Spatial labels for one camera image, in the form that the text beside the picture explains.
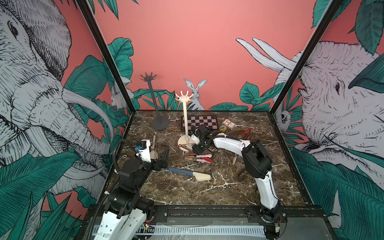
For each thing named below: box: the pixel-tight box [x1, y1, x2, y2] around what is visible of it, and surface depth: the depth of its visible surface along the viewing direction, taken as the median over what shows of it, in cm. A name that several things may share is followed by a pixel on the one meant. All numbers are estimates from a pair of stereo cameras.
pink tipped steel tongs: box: [184, 154, 213, 163], surface depth 95 cm
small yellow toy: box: [219, 125, 227, 132], surface depth 111 cm
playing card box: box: [222, 118, 236, 131], surface depth 113 cm
